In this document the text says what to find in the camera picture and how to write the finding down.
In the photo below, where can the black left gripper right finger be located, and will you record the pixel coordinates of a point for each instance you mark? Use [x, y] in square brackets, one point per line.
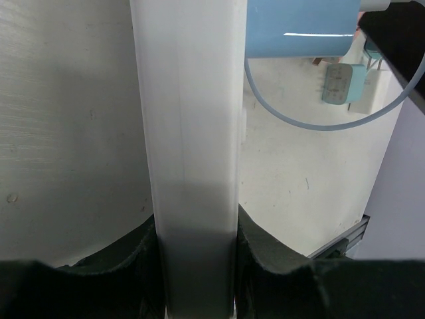
[274, 281]

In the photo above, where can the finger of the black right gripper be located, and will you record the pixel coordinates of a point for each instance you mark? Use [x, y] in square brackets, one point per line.
[398, 33]

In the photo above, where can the aluminium mounting rail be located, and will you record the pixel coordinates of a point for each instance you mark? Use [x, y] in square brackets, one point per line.
[339, 246]

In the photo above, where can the white power strip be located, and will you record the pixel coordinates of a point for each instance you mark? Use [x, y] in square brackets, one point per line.
[190, 65]

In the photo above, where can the dark teal plug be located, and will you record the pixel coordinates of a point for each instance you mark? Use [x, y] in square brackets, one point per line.
[374, 56]

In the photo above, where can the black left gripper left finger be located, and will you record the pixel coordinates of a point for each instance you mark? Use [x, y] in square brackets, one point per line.
[123, 280]

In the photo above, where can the light blue plug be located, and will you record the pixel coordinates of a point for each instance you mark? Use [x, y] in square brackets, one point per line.
[303, 28]

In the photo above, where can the white plug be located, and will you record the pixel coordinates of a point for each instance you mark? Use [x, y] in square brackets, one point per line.
[374, 92]

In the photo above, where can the salmon pink plug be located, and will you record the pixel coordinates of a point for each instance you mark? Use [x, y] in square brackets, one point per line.
[329, 60]

